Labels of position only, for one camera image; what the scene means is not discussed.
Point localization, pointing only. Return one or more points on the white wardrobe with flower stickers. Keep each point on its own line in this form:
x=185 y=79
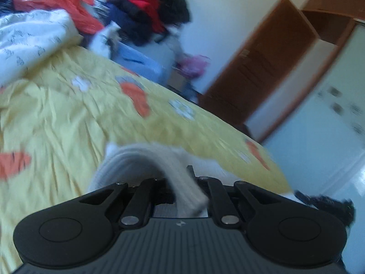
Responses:
x=319 y=134

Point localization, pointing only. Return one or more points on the pink plastic bag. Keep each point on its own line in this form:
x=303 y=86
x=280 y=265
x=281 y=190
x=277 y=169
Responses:
x=194 y=64

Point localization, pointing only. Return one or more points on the grey plastic bag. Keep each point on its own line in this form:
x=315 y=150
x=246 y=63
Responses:
x=171 y=48

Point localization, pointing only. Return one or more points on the white knitted sweater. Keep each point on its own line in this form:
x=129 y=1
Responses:
x=134 y=159

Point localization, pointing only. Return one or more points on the white grey cloth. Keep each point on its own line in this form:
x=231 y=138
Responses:
x=99 y=40

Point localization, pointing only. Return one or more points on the yellow printed bed sheet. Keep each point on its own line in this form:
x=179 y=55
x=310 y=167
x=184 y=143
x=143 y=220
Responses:
x=57 y=120

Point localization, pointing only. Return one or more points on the brown wooden door frame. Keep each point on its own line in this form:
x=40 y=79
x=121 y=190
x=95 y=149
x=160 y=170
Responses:
x=328 y=20

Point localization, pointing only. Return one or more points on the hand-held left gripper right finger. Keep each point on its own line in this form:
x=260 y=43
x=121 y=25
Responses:
x=216 y=197

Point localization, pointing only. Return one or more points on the brown wooden door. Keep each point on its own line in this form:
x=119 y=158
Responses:
x=256 y=62

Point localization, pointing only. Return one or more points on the navy garment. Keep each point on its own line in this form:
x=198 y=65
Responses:
x=128 y=20

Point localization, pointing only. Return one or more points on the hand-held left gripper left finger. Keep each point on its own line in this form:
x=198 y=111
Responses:
x=145 y=194

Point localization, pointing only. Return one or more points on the white printed quilt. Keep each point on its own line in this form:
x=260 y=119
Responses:
x=28 y=37

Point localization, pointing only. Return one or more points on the light blue knitted cloth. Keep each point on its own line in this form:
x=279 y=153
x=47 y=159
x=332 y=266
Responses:
x=137 y=60

